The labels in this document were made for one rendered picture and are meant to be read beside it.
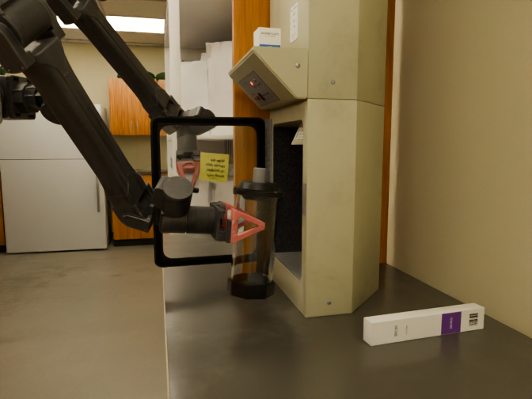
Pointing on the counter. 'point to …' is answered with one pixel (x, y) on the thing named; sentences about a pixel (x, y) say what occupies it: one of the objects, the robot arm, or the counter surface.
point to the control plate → (258, 89)
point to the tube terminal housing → (337, 150)
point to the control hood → (275, 73)
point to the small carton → (267, 37)
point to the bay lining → (294, 152)
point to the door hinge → (268, 148)
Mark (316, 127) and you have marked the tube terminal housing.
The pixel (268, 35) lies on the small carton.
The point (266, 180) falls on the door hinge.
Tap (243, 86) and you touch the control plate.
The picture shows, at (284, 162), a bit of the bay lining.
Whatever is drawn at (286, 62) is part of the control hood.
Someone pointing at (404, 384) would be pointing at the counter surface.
